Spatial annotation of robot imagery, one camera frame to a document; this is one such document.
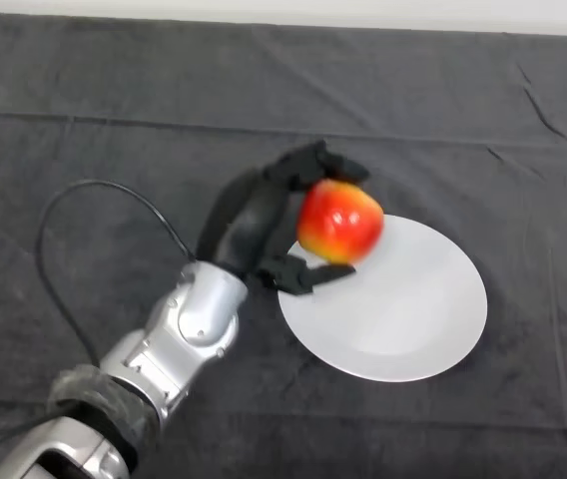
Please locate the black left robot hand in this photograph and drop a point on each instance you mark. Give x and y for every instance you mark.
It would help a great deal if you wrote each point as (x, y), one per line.
(258, 214)

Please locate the red and yellow apple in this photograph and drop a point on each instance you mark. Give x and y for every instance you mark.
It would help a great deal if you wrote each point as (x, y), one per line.
(338, 219)

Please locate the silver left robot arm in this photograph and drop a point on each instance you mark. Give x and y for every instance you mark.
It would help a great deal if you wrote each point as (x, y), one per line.
(164, 349)

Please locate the white round plate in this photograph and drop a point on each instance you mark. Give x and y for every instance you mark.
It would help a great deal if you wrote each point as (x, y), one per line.
(403, 319)

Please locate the black cloth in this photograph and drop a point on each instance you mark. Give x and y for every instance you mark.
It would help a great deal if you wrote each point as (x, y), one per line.
(114, 100)

